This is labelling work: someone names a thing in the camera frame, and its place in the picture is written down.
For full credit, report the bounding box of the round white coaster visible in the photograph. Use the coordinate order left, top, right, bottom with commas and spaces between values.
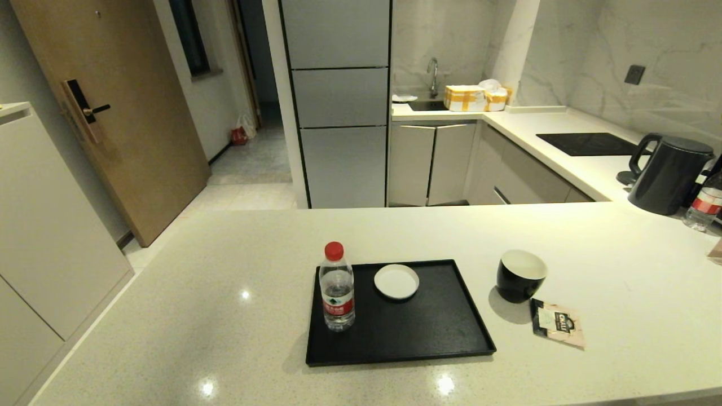
374, 263, 420, 301

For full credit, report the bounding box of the black cup white inside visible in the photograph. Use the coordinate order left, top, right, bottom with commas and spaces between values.
496, 249, 548, 304

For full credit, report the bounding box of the pink tea bag packet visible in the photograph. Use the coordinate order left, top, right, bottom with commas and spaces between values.
530, 298, 586, 350

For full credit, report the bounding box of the clear water bottle red label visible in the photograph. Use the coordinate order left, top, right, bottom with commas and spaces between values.
684, 171, 722, 232
319, 241, 356, 333

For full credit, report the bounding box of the black electric kettle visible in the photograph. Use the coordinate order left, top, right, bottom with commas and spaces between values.
627, 134, 715, 216

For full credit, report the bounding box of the tall grey refrigerator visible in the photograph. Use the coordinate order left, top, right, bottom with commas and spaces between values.
279, 0, 393, 209

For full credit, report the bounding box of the grey sink cabinet door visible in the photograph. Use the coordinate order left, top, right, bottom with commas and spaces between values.
427, 123, 477, 206
388, 123, 437, 207

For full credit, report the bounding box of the chrome sink faucet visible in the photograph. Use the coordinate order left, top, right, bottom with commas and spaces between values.
426, 56, 441, 99

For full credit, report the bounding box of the black rectangular serving tray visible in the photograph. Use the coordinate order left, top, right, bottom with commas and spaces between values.
305, 259, 498, 368

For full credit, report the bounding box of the large box yellow tape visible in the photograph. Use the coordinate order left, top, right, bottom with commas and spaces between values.
444, 85, 487, 112

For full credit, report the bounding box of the grey lower kitchen cabinet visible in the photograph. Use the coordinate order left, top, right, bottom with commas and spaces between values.
467, 123, 596, 206

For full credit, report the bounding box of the small box yellow tape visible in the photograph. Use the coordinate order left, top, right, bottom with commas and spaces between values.
485, 87, 513, 111

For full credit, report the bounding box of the black induction cooktop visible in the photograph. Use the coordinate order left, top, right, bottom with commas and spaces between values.
536, 132, 654, 157

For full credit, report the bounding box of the dark narrow window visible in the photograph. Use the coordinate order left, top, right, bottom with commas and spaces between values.
169, 0, 223, 79

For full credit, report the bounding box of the wooden entrance door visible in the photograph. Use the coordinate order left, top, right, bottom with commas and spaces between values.
10, 0, 212, 248

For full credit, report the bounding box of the black electronic door lock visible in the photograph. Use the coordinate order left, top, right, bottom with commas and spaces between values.
61, 78, 112, 144

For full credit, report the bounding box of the white tall cabinet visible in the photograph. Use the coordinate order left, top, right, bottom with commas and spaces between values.
0, 101, 135, 406

